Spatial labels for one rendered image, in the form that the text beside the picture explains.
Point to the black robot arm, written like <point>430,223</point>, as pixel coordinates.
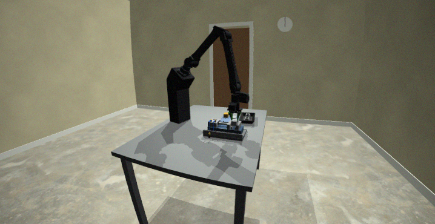
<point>235,84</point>

